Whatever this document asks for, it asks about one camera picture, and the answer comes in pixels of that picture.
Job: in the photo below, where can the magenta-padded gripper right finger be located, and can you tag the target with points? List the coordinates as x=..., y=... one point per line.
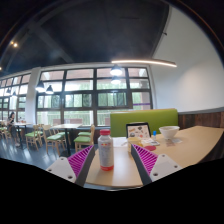
x=163, y=166

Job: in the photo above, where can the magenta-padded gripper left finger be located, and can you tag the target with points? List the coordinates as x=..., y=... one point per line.
x=63, y=168

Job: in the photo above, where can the clear red-capped drink bottle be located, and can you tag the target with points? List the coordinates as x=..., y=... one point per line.
x=106, y=151

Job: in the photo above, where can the small clear packet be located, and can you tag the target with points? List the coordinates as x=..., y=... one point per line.
x=173, y=141

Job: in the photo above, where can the group of green-seated wooden chairs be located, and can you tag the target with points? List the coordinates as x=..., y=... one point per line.
x=55, y=136

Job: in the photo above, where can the small blue-capped bottle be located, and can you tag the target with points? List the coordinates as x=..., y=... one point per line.
x=154, y=135

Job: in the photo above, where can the white bowl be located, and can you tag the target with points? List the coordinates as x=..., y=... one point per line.
x=169, y=132

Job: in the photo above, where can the yellow mug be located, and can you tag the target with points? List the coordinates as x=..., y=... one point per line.
x=134, y=141

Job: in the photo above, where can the wooden dining table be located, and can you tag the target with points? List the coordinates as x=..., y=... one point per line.
x=66, y=126
x=22, y=124

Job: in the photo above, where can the black-framed printed tablet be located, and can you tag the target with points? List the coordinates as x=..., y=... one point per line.
x=138, y=130

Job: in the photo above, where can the green upholstered bench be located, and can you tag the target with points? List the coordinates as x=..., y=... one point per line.
x=143, y=118

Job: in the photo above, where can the person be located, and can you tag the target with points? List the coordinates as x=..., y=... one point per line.
x=12, y=123

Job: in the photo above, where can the group of pendant lamps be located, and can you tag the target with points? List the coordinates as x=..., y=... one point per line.
x=116, y=71

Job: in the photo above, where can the long curved strip light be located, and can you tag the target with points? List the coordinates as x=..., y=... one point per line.
x=143, y=61

